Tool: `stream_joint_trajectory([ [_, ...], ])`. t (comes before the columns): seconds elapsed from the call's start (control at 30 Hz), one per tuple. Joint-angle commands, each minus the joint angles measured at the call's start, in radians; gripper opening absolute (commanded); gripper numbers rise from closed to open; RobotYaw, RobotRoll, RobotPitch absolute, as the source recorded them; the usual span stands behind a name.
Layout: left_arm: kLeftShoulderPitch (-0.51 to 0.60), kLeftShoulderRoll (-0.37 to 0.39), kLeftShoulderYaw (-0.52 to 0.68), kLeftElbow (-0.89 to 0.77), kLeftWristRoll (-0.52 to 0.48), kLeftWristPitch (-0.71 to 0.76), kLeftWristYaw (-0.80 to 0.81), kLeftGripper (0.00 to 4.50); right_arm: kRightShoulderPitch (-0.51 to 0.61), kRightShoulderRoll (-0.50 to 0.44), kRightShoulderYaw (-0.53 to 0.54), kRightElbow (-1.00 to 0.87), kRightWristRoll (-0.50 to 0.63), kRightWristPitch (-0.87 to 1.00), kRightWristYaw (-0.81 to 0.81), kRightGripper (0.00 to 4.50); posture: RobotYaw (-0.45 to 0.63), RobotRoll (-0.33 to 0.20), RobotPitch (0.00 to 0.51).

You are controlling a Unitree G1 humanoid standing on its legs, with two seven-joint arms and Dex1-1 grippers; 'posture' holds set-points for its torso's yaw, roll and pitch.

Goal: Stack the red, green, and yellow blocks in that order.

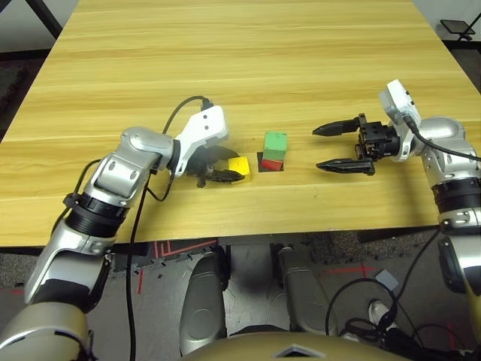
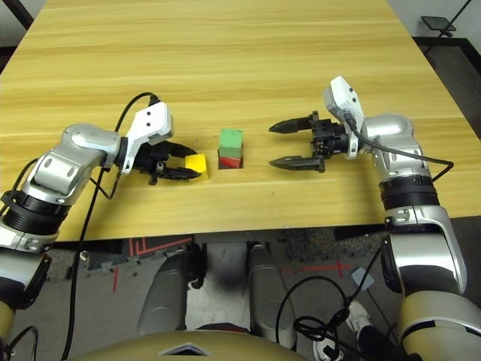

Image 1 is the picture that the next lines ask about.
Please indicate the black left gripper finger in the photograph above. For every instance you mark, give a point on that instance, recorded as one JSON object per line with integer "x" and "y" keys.
{"x": 225, "y": 153}
{"x": 225, "y": 176}

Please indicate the tan robot torso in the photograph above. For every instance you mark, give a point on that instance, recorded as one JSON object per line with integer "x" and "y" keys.
{"x": 244, "y": 349}

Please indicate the white bystander shoe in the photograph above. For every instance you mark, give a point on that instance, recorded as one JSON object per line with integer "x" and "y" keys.
{"x": 349, "y": 336}
{"x": 377, "y": 310}

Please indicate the silver robot leg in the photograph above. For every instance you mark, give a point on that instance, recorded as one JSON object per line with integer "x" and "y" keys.
{"x": 304, "y": 289}
{"x": 203, "y": 301}

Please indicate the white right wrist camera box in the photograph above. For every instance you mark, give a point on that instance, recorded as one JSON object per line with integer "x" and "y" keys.
{"x": 398, "y": 99}

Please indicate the yellow block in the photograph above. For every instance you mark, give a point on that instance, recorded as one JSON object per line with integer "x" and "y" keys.
{"x": 240, "y": 165}

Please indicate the black square table marker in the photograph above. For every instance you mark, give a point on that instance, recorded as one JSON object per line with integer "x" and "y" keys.
{"x": 259, "y": 158}

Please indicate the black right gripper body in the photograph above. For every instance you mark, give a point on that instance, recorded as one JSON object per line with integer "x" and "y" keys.
{"x": 377, "y": 141}

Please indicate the silver left robot leg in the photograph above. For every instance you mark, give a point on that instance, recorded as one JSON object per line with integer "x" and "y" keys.
{"x": 203, "y": 301}

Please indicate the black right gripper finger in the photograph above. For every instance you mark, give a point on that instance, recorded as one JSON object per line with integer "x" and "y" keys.
{"x": 336, "y": 128}
{"x": 345, "y": 165}

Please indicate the grey paper tag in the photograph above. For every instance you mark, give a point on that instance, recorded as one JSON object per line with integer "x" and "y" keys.
{"x": 387, "y": 280}

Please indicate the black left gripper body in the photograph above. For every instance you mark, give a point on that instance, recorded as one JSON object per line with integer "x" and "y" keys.
{"x": 203, "y": 163}

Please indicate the silver right robot leg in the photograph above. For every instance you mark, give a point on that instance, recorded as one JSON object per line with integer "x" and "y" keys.
{"x": 304, "y": 289}

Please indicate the red block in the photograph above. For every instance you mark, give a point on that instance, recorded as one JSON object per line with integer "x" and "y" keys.
{"x": 271, "y": 164}

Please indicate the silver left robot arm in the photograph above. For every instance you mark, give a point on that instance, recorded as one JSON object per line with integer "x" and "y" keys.
{"x": 124, "y": 169}

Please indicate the black plate on stand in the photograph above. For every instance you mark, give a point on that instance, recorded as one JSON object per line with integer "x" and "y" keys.
{"x": 454, "y": 26}

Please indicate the green block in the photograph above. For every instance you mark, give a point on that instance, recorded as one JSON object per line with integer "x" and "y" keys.
{"x": 275, "y": 146}

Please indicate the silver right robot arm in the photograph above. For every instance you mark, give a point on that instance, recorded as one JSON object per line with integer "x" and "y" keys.
{"x": 447, "y": 135}

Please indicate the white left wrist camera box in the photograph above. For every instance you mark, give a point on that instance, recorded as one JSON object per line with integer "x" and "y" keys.
{"x": 204, "y": 126}

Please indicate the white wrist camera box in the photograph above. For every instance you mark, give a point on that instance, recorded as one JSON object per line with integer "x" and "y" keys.
{"x": 398, "y": 99}
{"x": 204, "y": 126}

